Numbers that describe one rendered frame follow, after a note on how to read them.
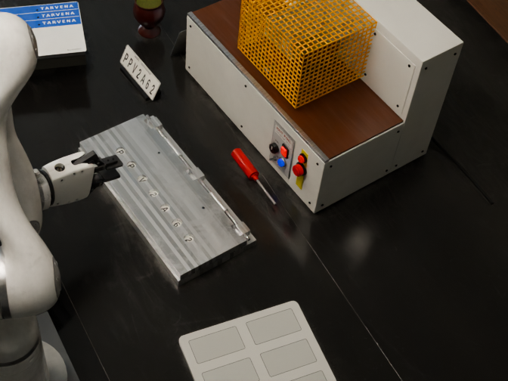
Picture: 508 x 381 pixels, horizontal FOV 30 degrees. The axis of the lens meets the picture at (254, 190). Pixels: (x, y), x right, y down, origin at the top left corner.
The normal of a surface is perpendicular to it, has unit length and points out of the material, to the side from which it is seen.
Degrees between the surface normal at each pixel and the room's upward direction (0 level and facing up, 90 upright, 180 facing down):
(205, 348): 0
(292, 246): 0
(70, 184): 87
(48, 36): 0
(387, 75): 90
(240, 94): 90
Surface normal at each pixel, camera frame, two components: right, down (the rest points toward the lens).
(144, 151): 0.07, -0.61
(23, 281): 0.11, 0.10
